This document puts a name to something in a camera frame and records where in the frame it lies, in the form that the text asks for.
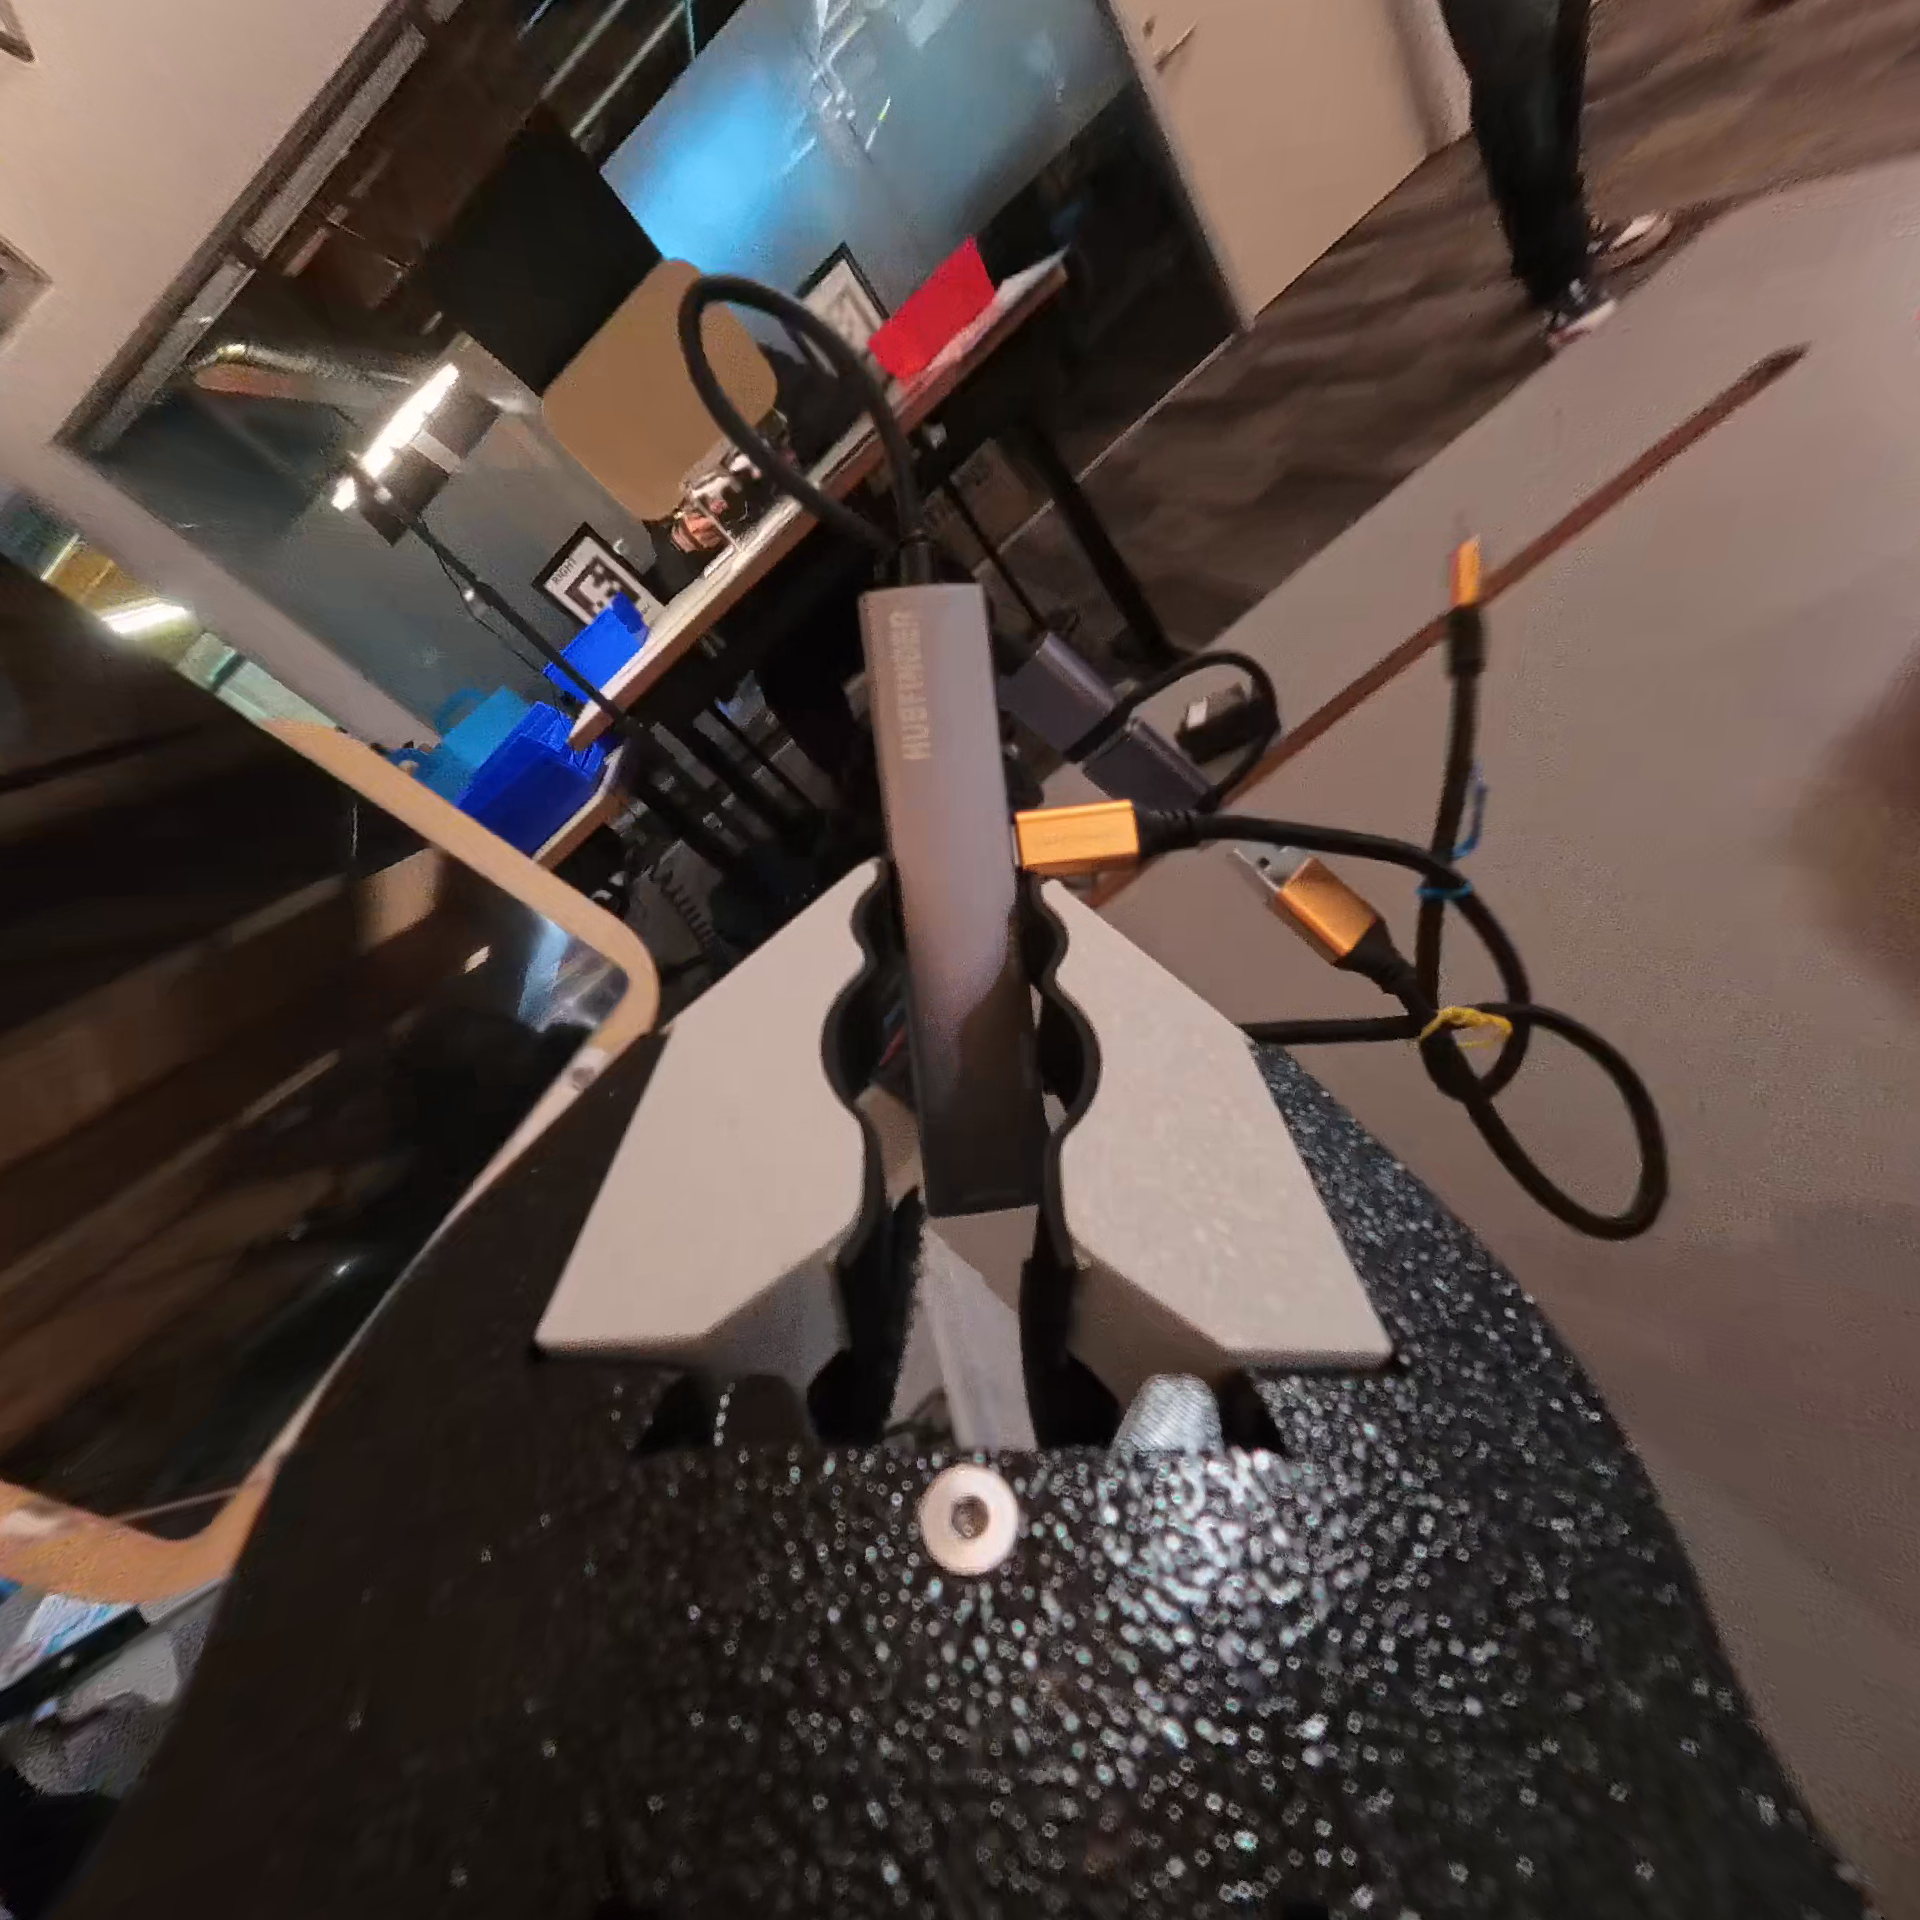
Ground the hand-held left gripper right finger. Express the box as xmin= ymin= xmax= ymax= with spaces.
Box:
xmin=1027 ymin=880 xmax=1399 ymax=1447

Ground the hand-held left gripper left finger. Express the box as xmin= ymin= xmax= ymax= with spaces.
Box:
xmin=532 ymin=860 xmax=920 ymax=1447

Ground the black backdrop panel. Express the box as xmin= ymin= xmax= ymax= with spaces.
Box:
xmin=429 ymin=106 xmax=669 ymax=398

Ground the framed printed tag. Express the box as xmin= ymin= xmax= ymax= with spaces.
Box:
xmin=799 ymin=245 xmax=893 ymax=350
xmin=532 ymin=523 xmax=668 ymax=620

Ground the white cabinet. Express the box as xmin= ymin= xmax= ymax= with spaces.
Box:
xmin=1111 ymin=0 xmax=1481 ymax=329

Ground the red plastic bin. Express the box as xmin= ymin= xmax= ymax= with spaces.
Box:
xmin=870 ymin=238 xmax=1004 ymax=378

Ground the blue plastic bin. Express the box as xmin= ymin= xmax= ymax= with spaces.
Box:
xmin=554 ymin=593 xmax=668 ymax=684
xmin=458 ymin=706 xmax=631 ymax=860

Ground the black cable with yellow tie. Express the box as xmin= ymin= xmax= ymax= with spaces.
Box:
xmin=1015 ymin=799 xmax=1668 ymax=1242

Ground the grey usb hub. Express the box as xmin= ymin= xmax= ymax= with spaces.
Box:
xmin=678 ymin=276 xmax=1284 ymax=819
xmin=859 ymin=584 xmax=1051 ymax=1220

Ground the studio light on stand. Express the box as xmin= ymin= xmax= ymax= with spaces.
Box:
xmin=350 ymin=356 xmax=669 ymax=744

